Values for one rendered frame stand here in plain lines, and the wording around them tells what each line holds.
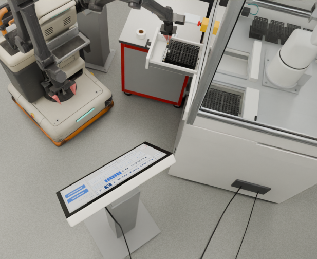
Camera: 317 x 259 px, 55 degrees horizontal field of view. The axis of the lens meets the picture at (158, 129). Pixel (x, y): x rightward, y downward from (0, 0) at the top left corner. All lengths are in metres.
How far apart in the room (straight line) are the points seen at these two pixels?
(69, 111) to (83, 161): 0.43
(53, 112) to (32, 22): 1.25
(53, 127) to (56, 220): 0.71
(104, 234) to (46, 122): 0.97
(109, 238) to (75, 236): 0.26
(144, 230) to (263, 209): 1.00
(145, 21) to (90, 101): 0.78
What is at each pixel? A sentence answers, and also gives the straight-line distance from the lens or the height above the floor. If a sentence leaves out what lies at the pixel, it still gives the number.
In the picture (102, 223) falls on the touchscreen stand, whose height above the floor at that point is 0.04.
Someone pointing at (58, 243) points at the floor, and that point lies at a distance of 2.50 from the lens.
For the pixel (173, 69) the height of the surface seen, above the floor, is 0.87.
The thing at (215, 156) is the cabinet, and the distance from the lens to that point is 2.04.
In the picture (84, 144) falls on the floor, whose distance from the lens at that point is 2.70.
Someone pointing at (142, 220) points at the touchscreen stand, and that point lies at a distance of 2.44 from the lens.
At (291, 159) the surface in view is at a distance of 1.96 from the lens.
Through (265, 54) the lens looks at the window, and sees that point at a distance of 1.26.
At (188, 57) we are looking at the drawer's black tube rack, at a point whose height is 0.87.
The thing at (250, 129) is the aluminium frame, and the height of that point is 1.06.
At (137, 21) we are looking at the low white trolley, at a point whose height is 0.76.
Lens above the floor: 2.43
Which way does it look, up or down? 62 degrees down
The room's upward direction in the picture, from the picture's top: 12 degrees clockwise
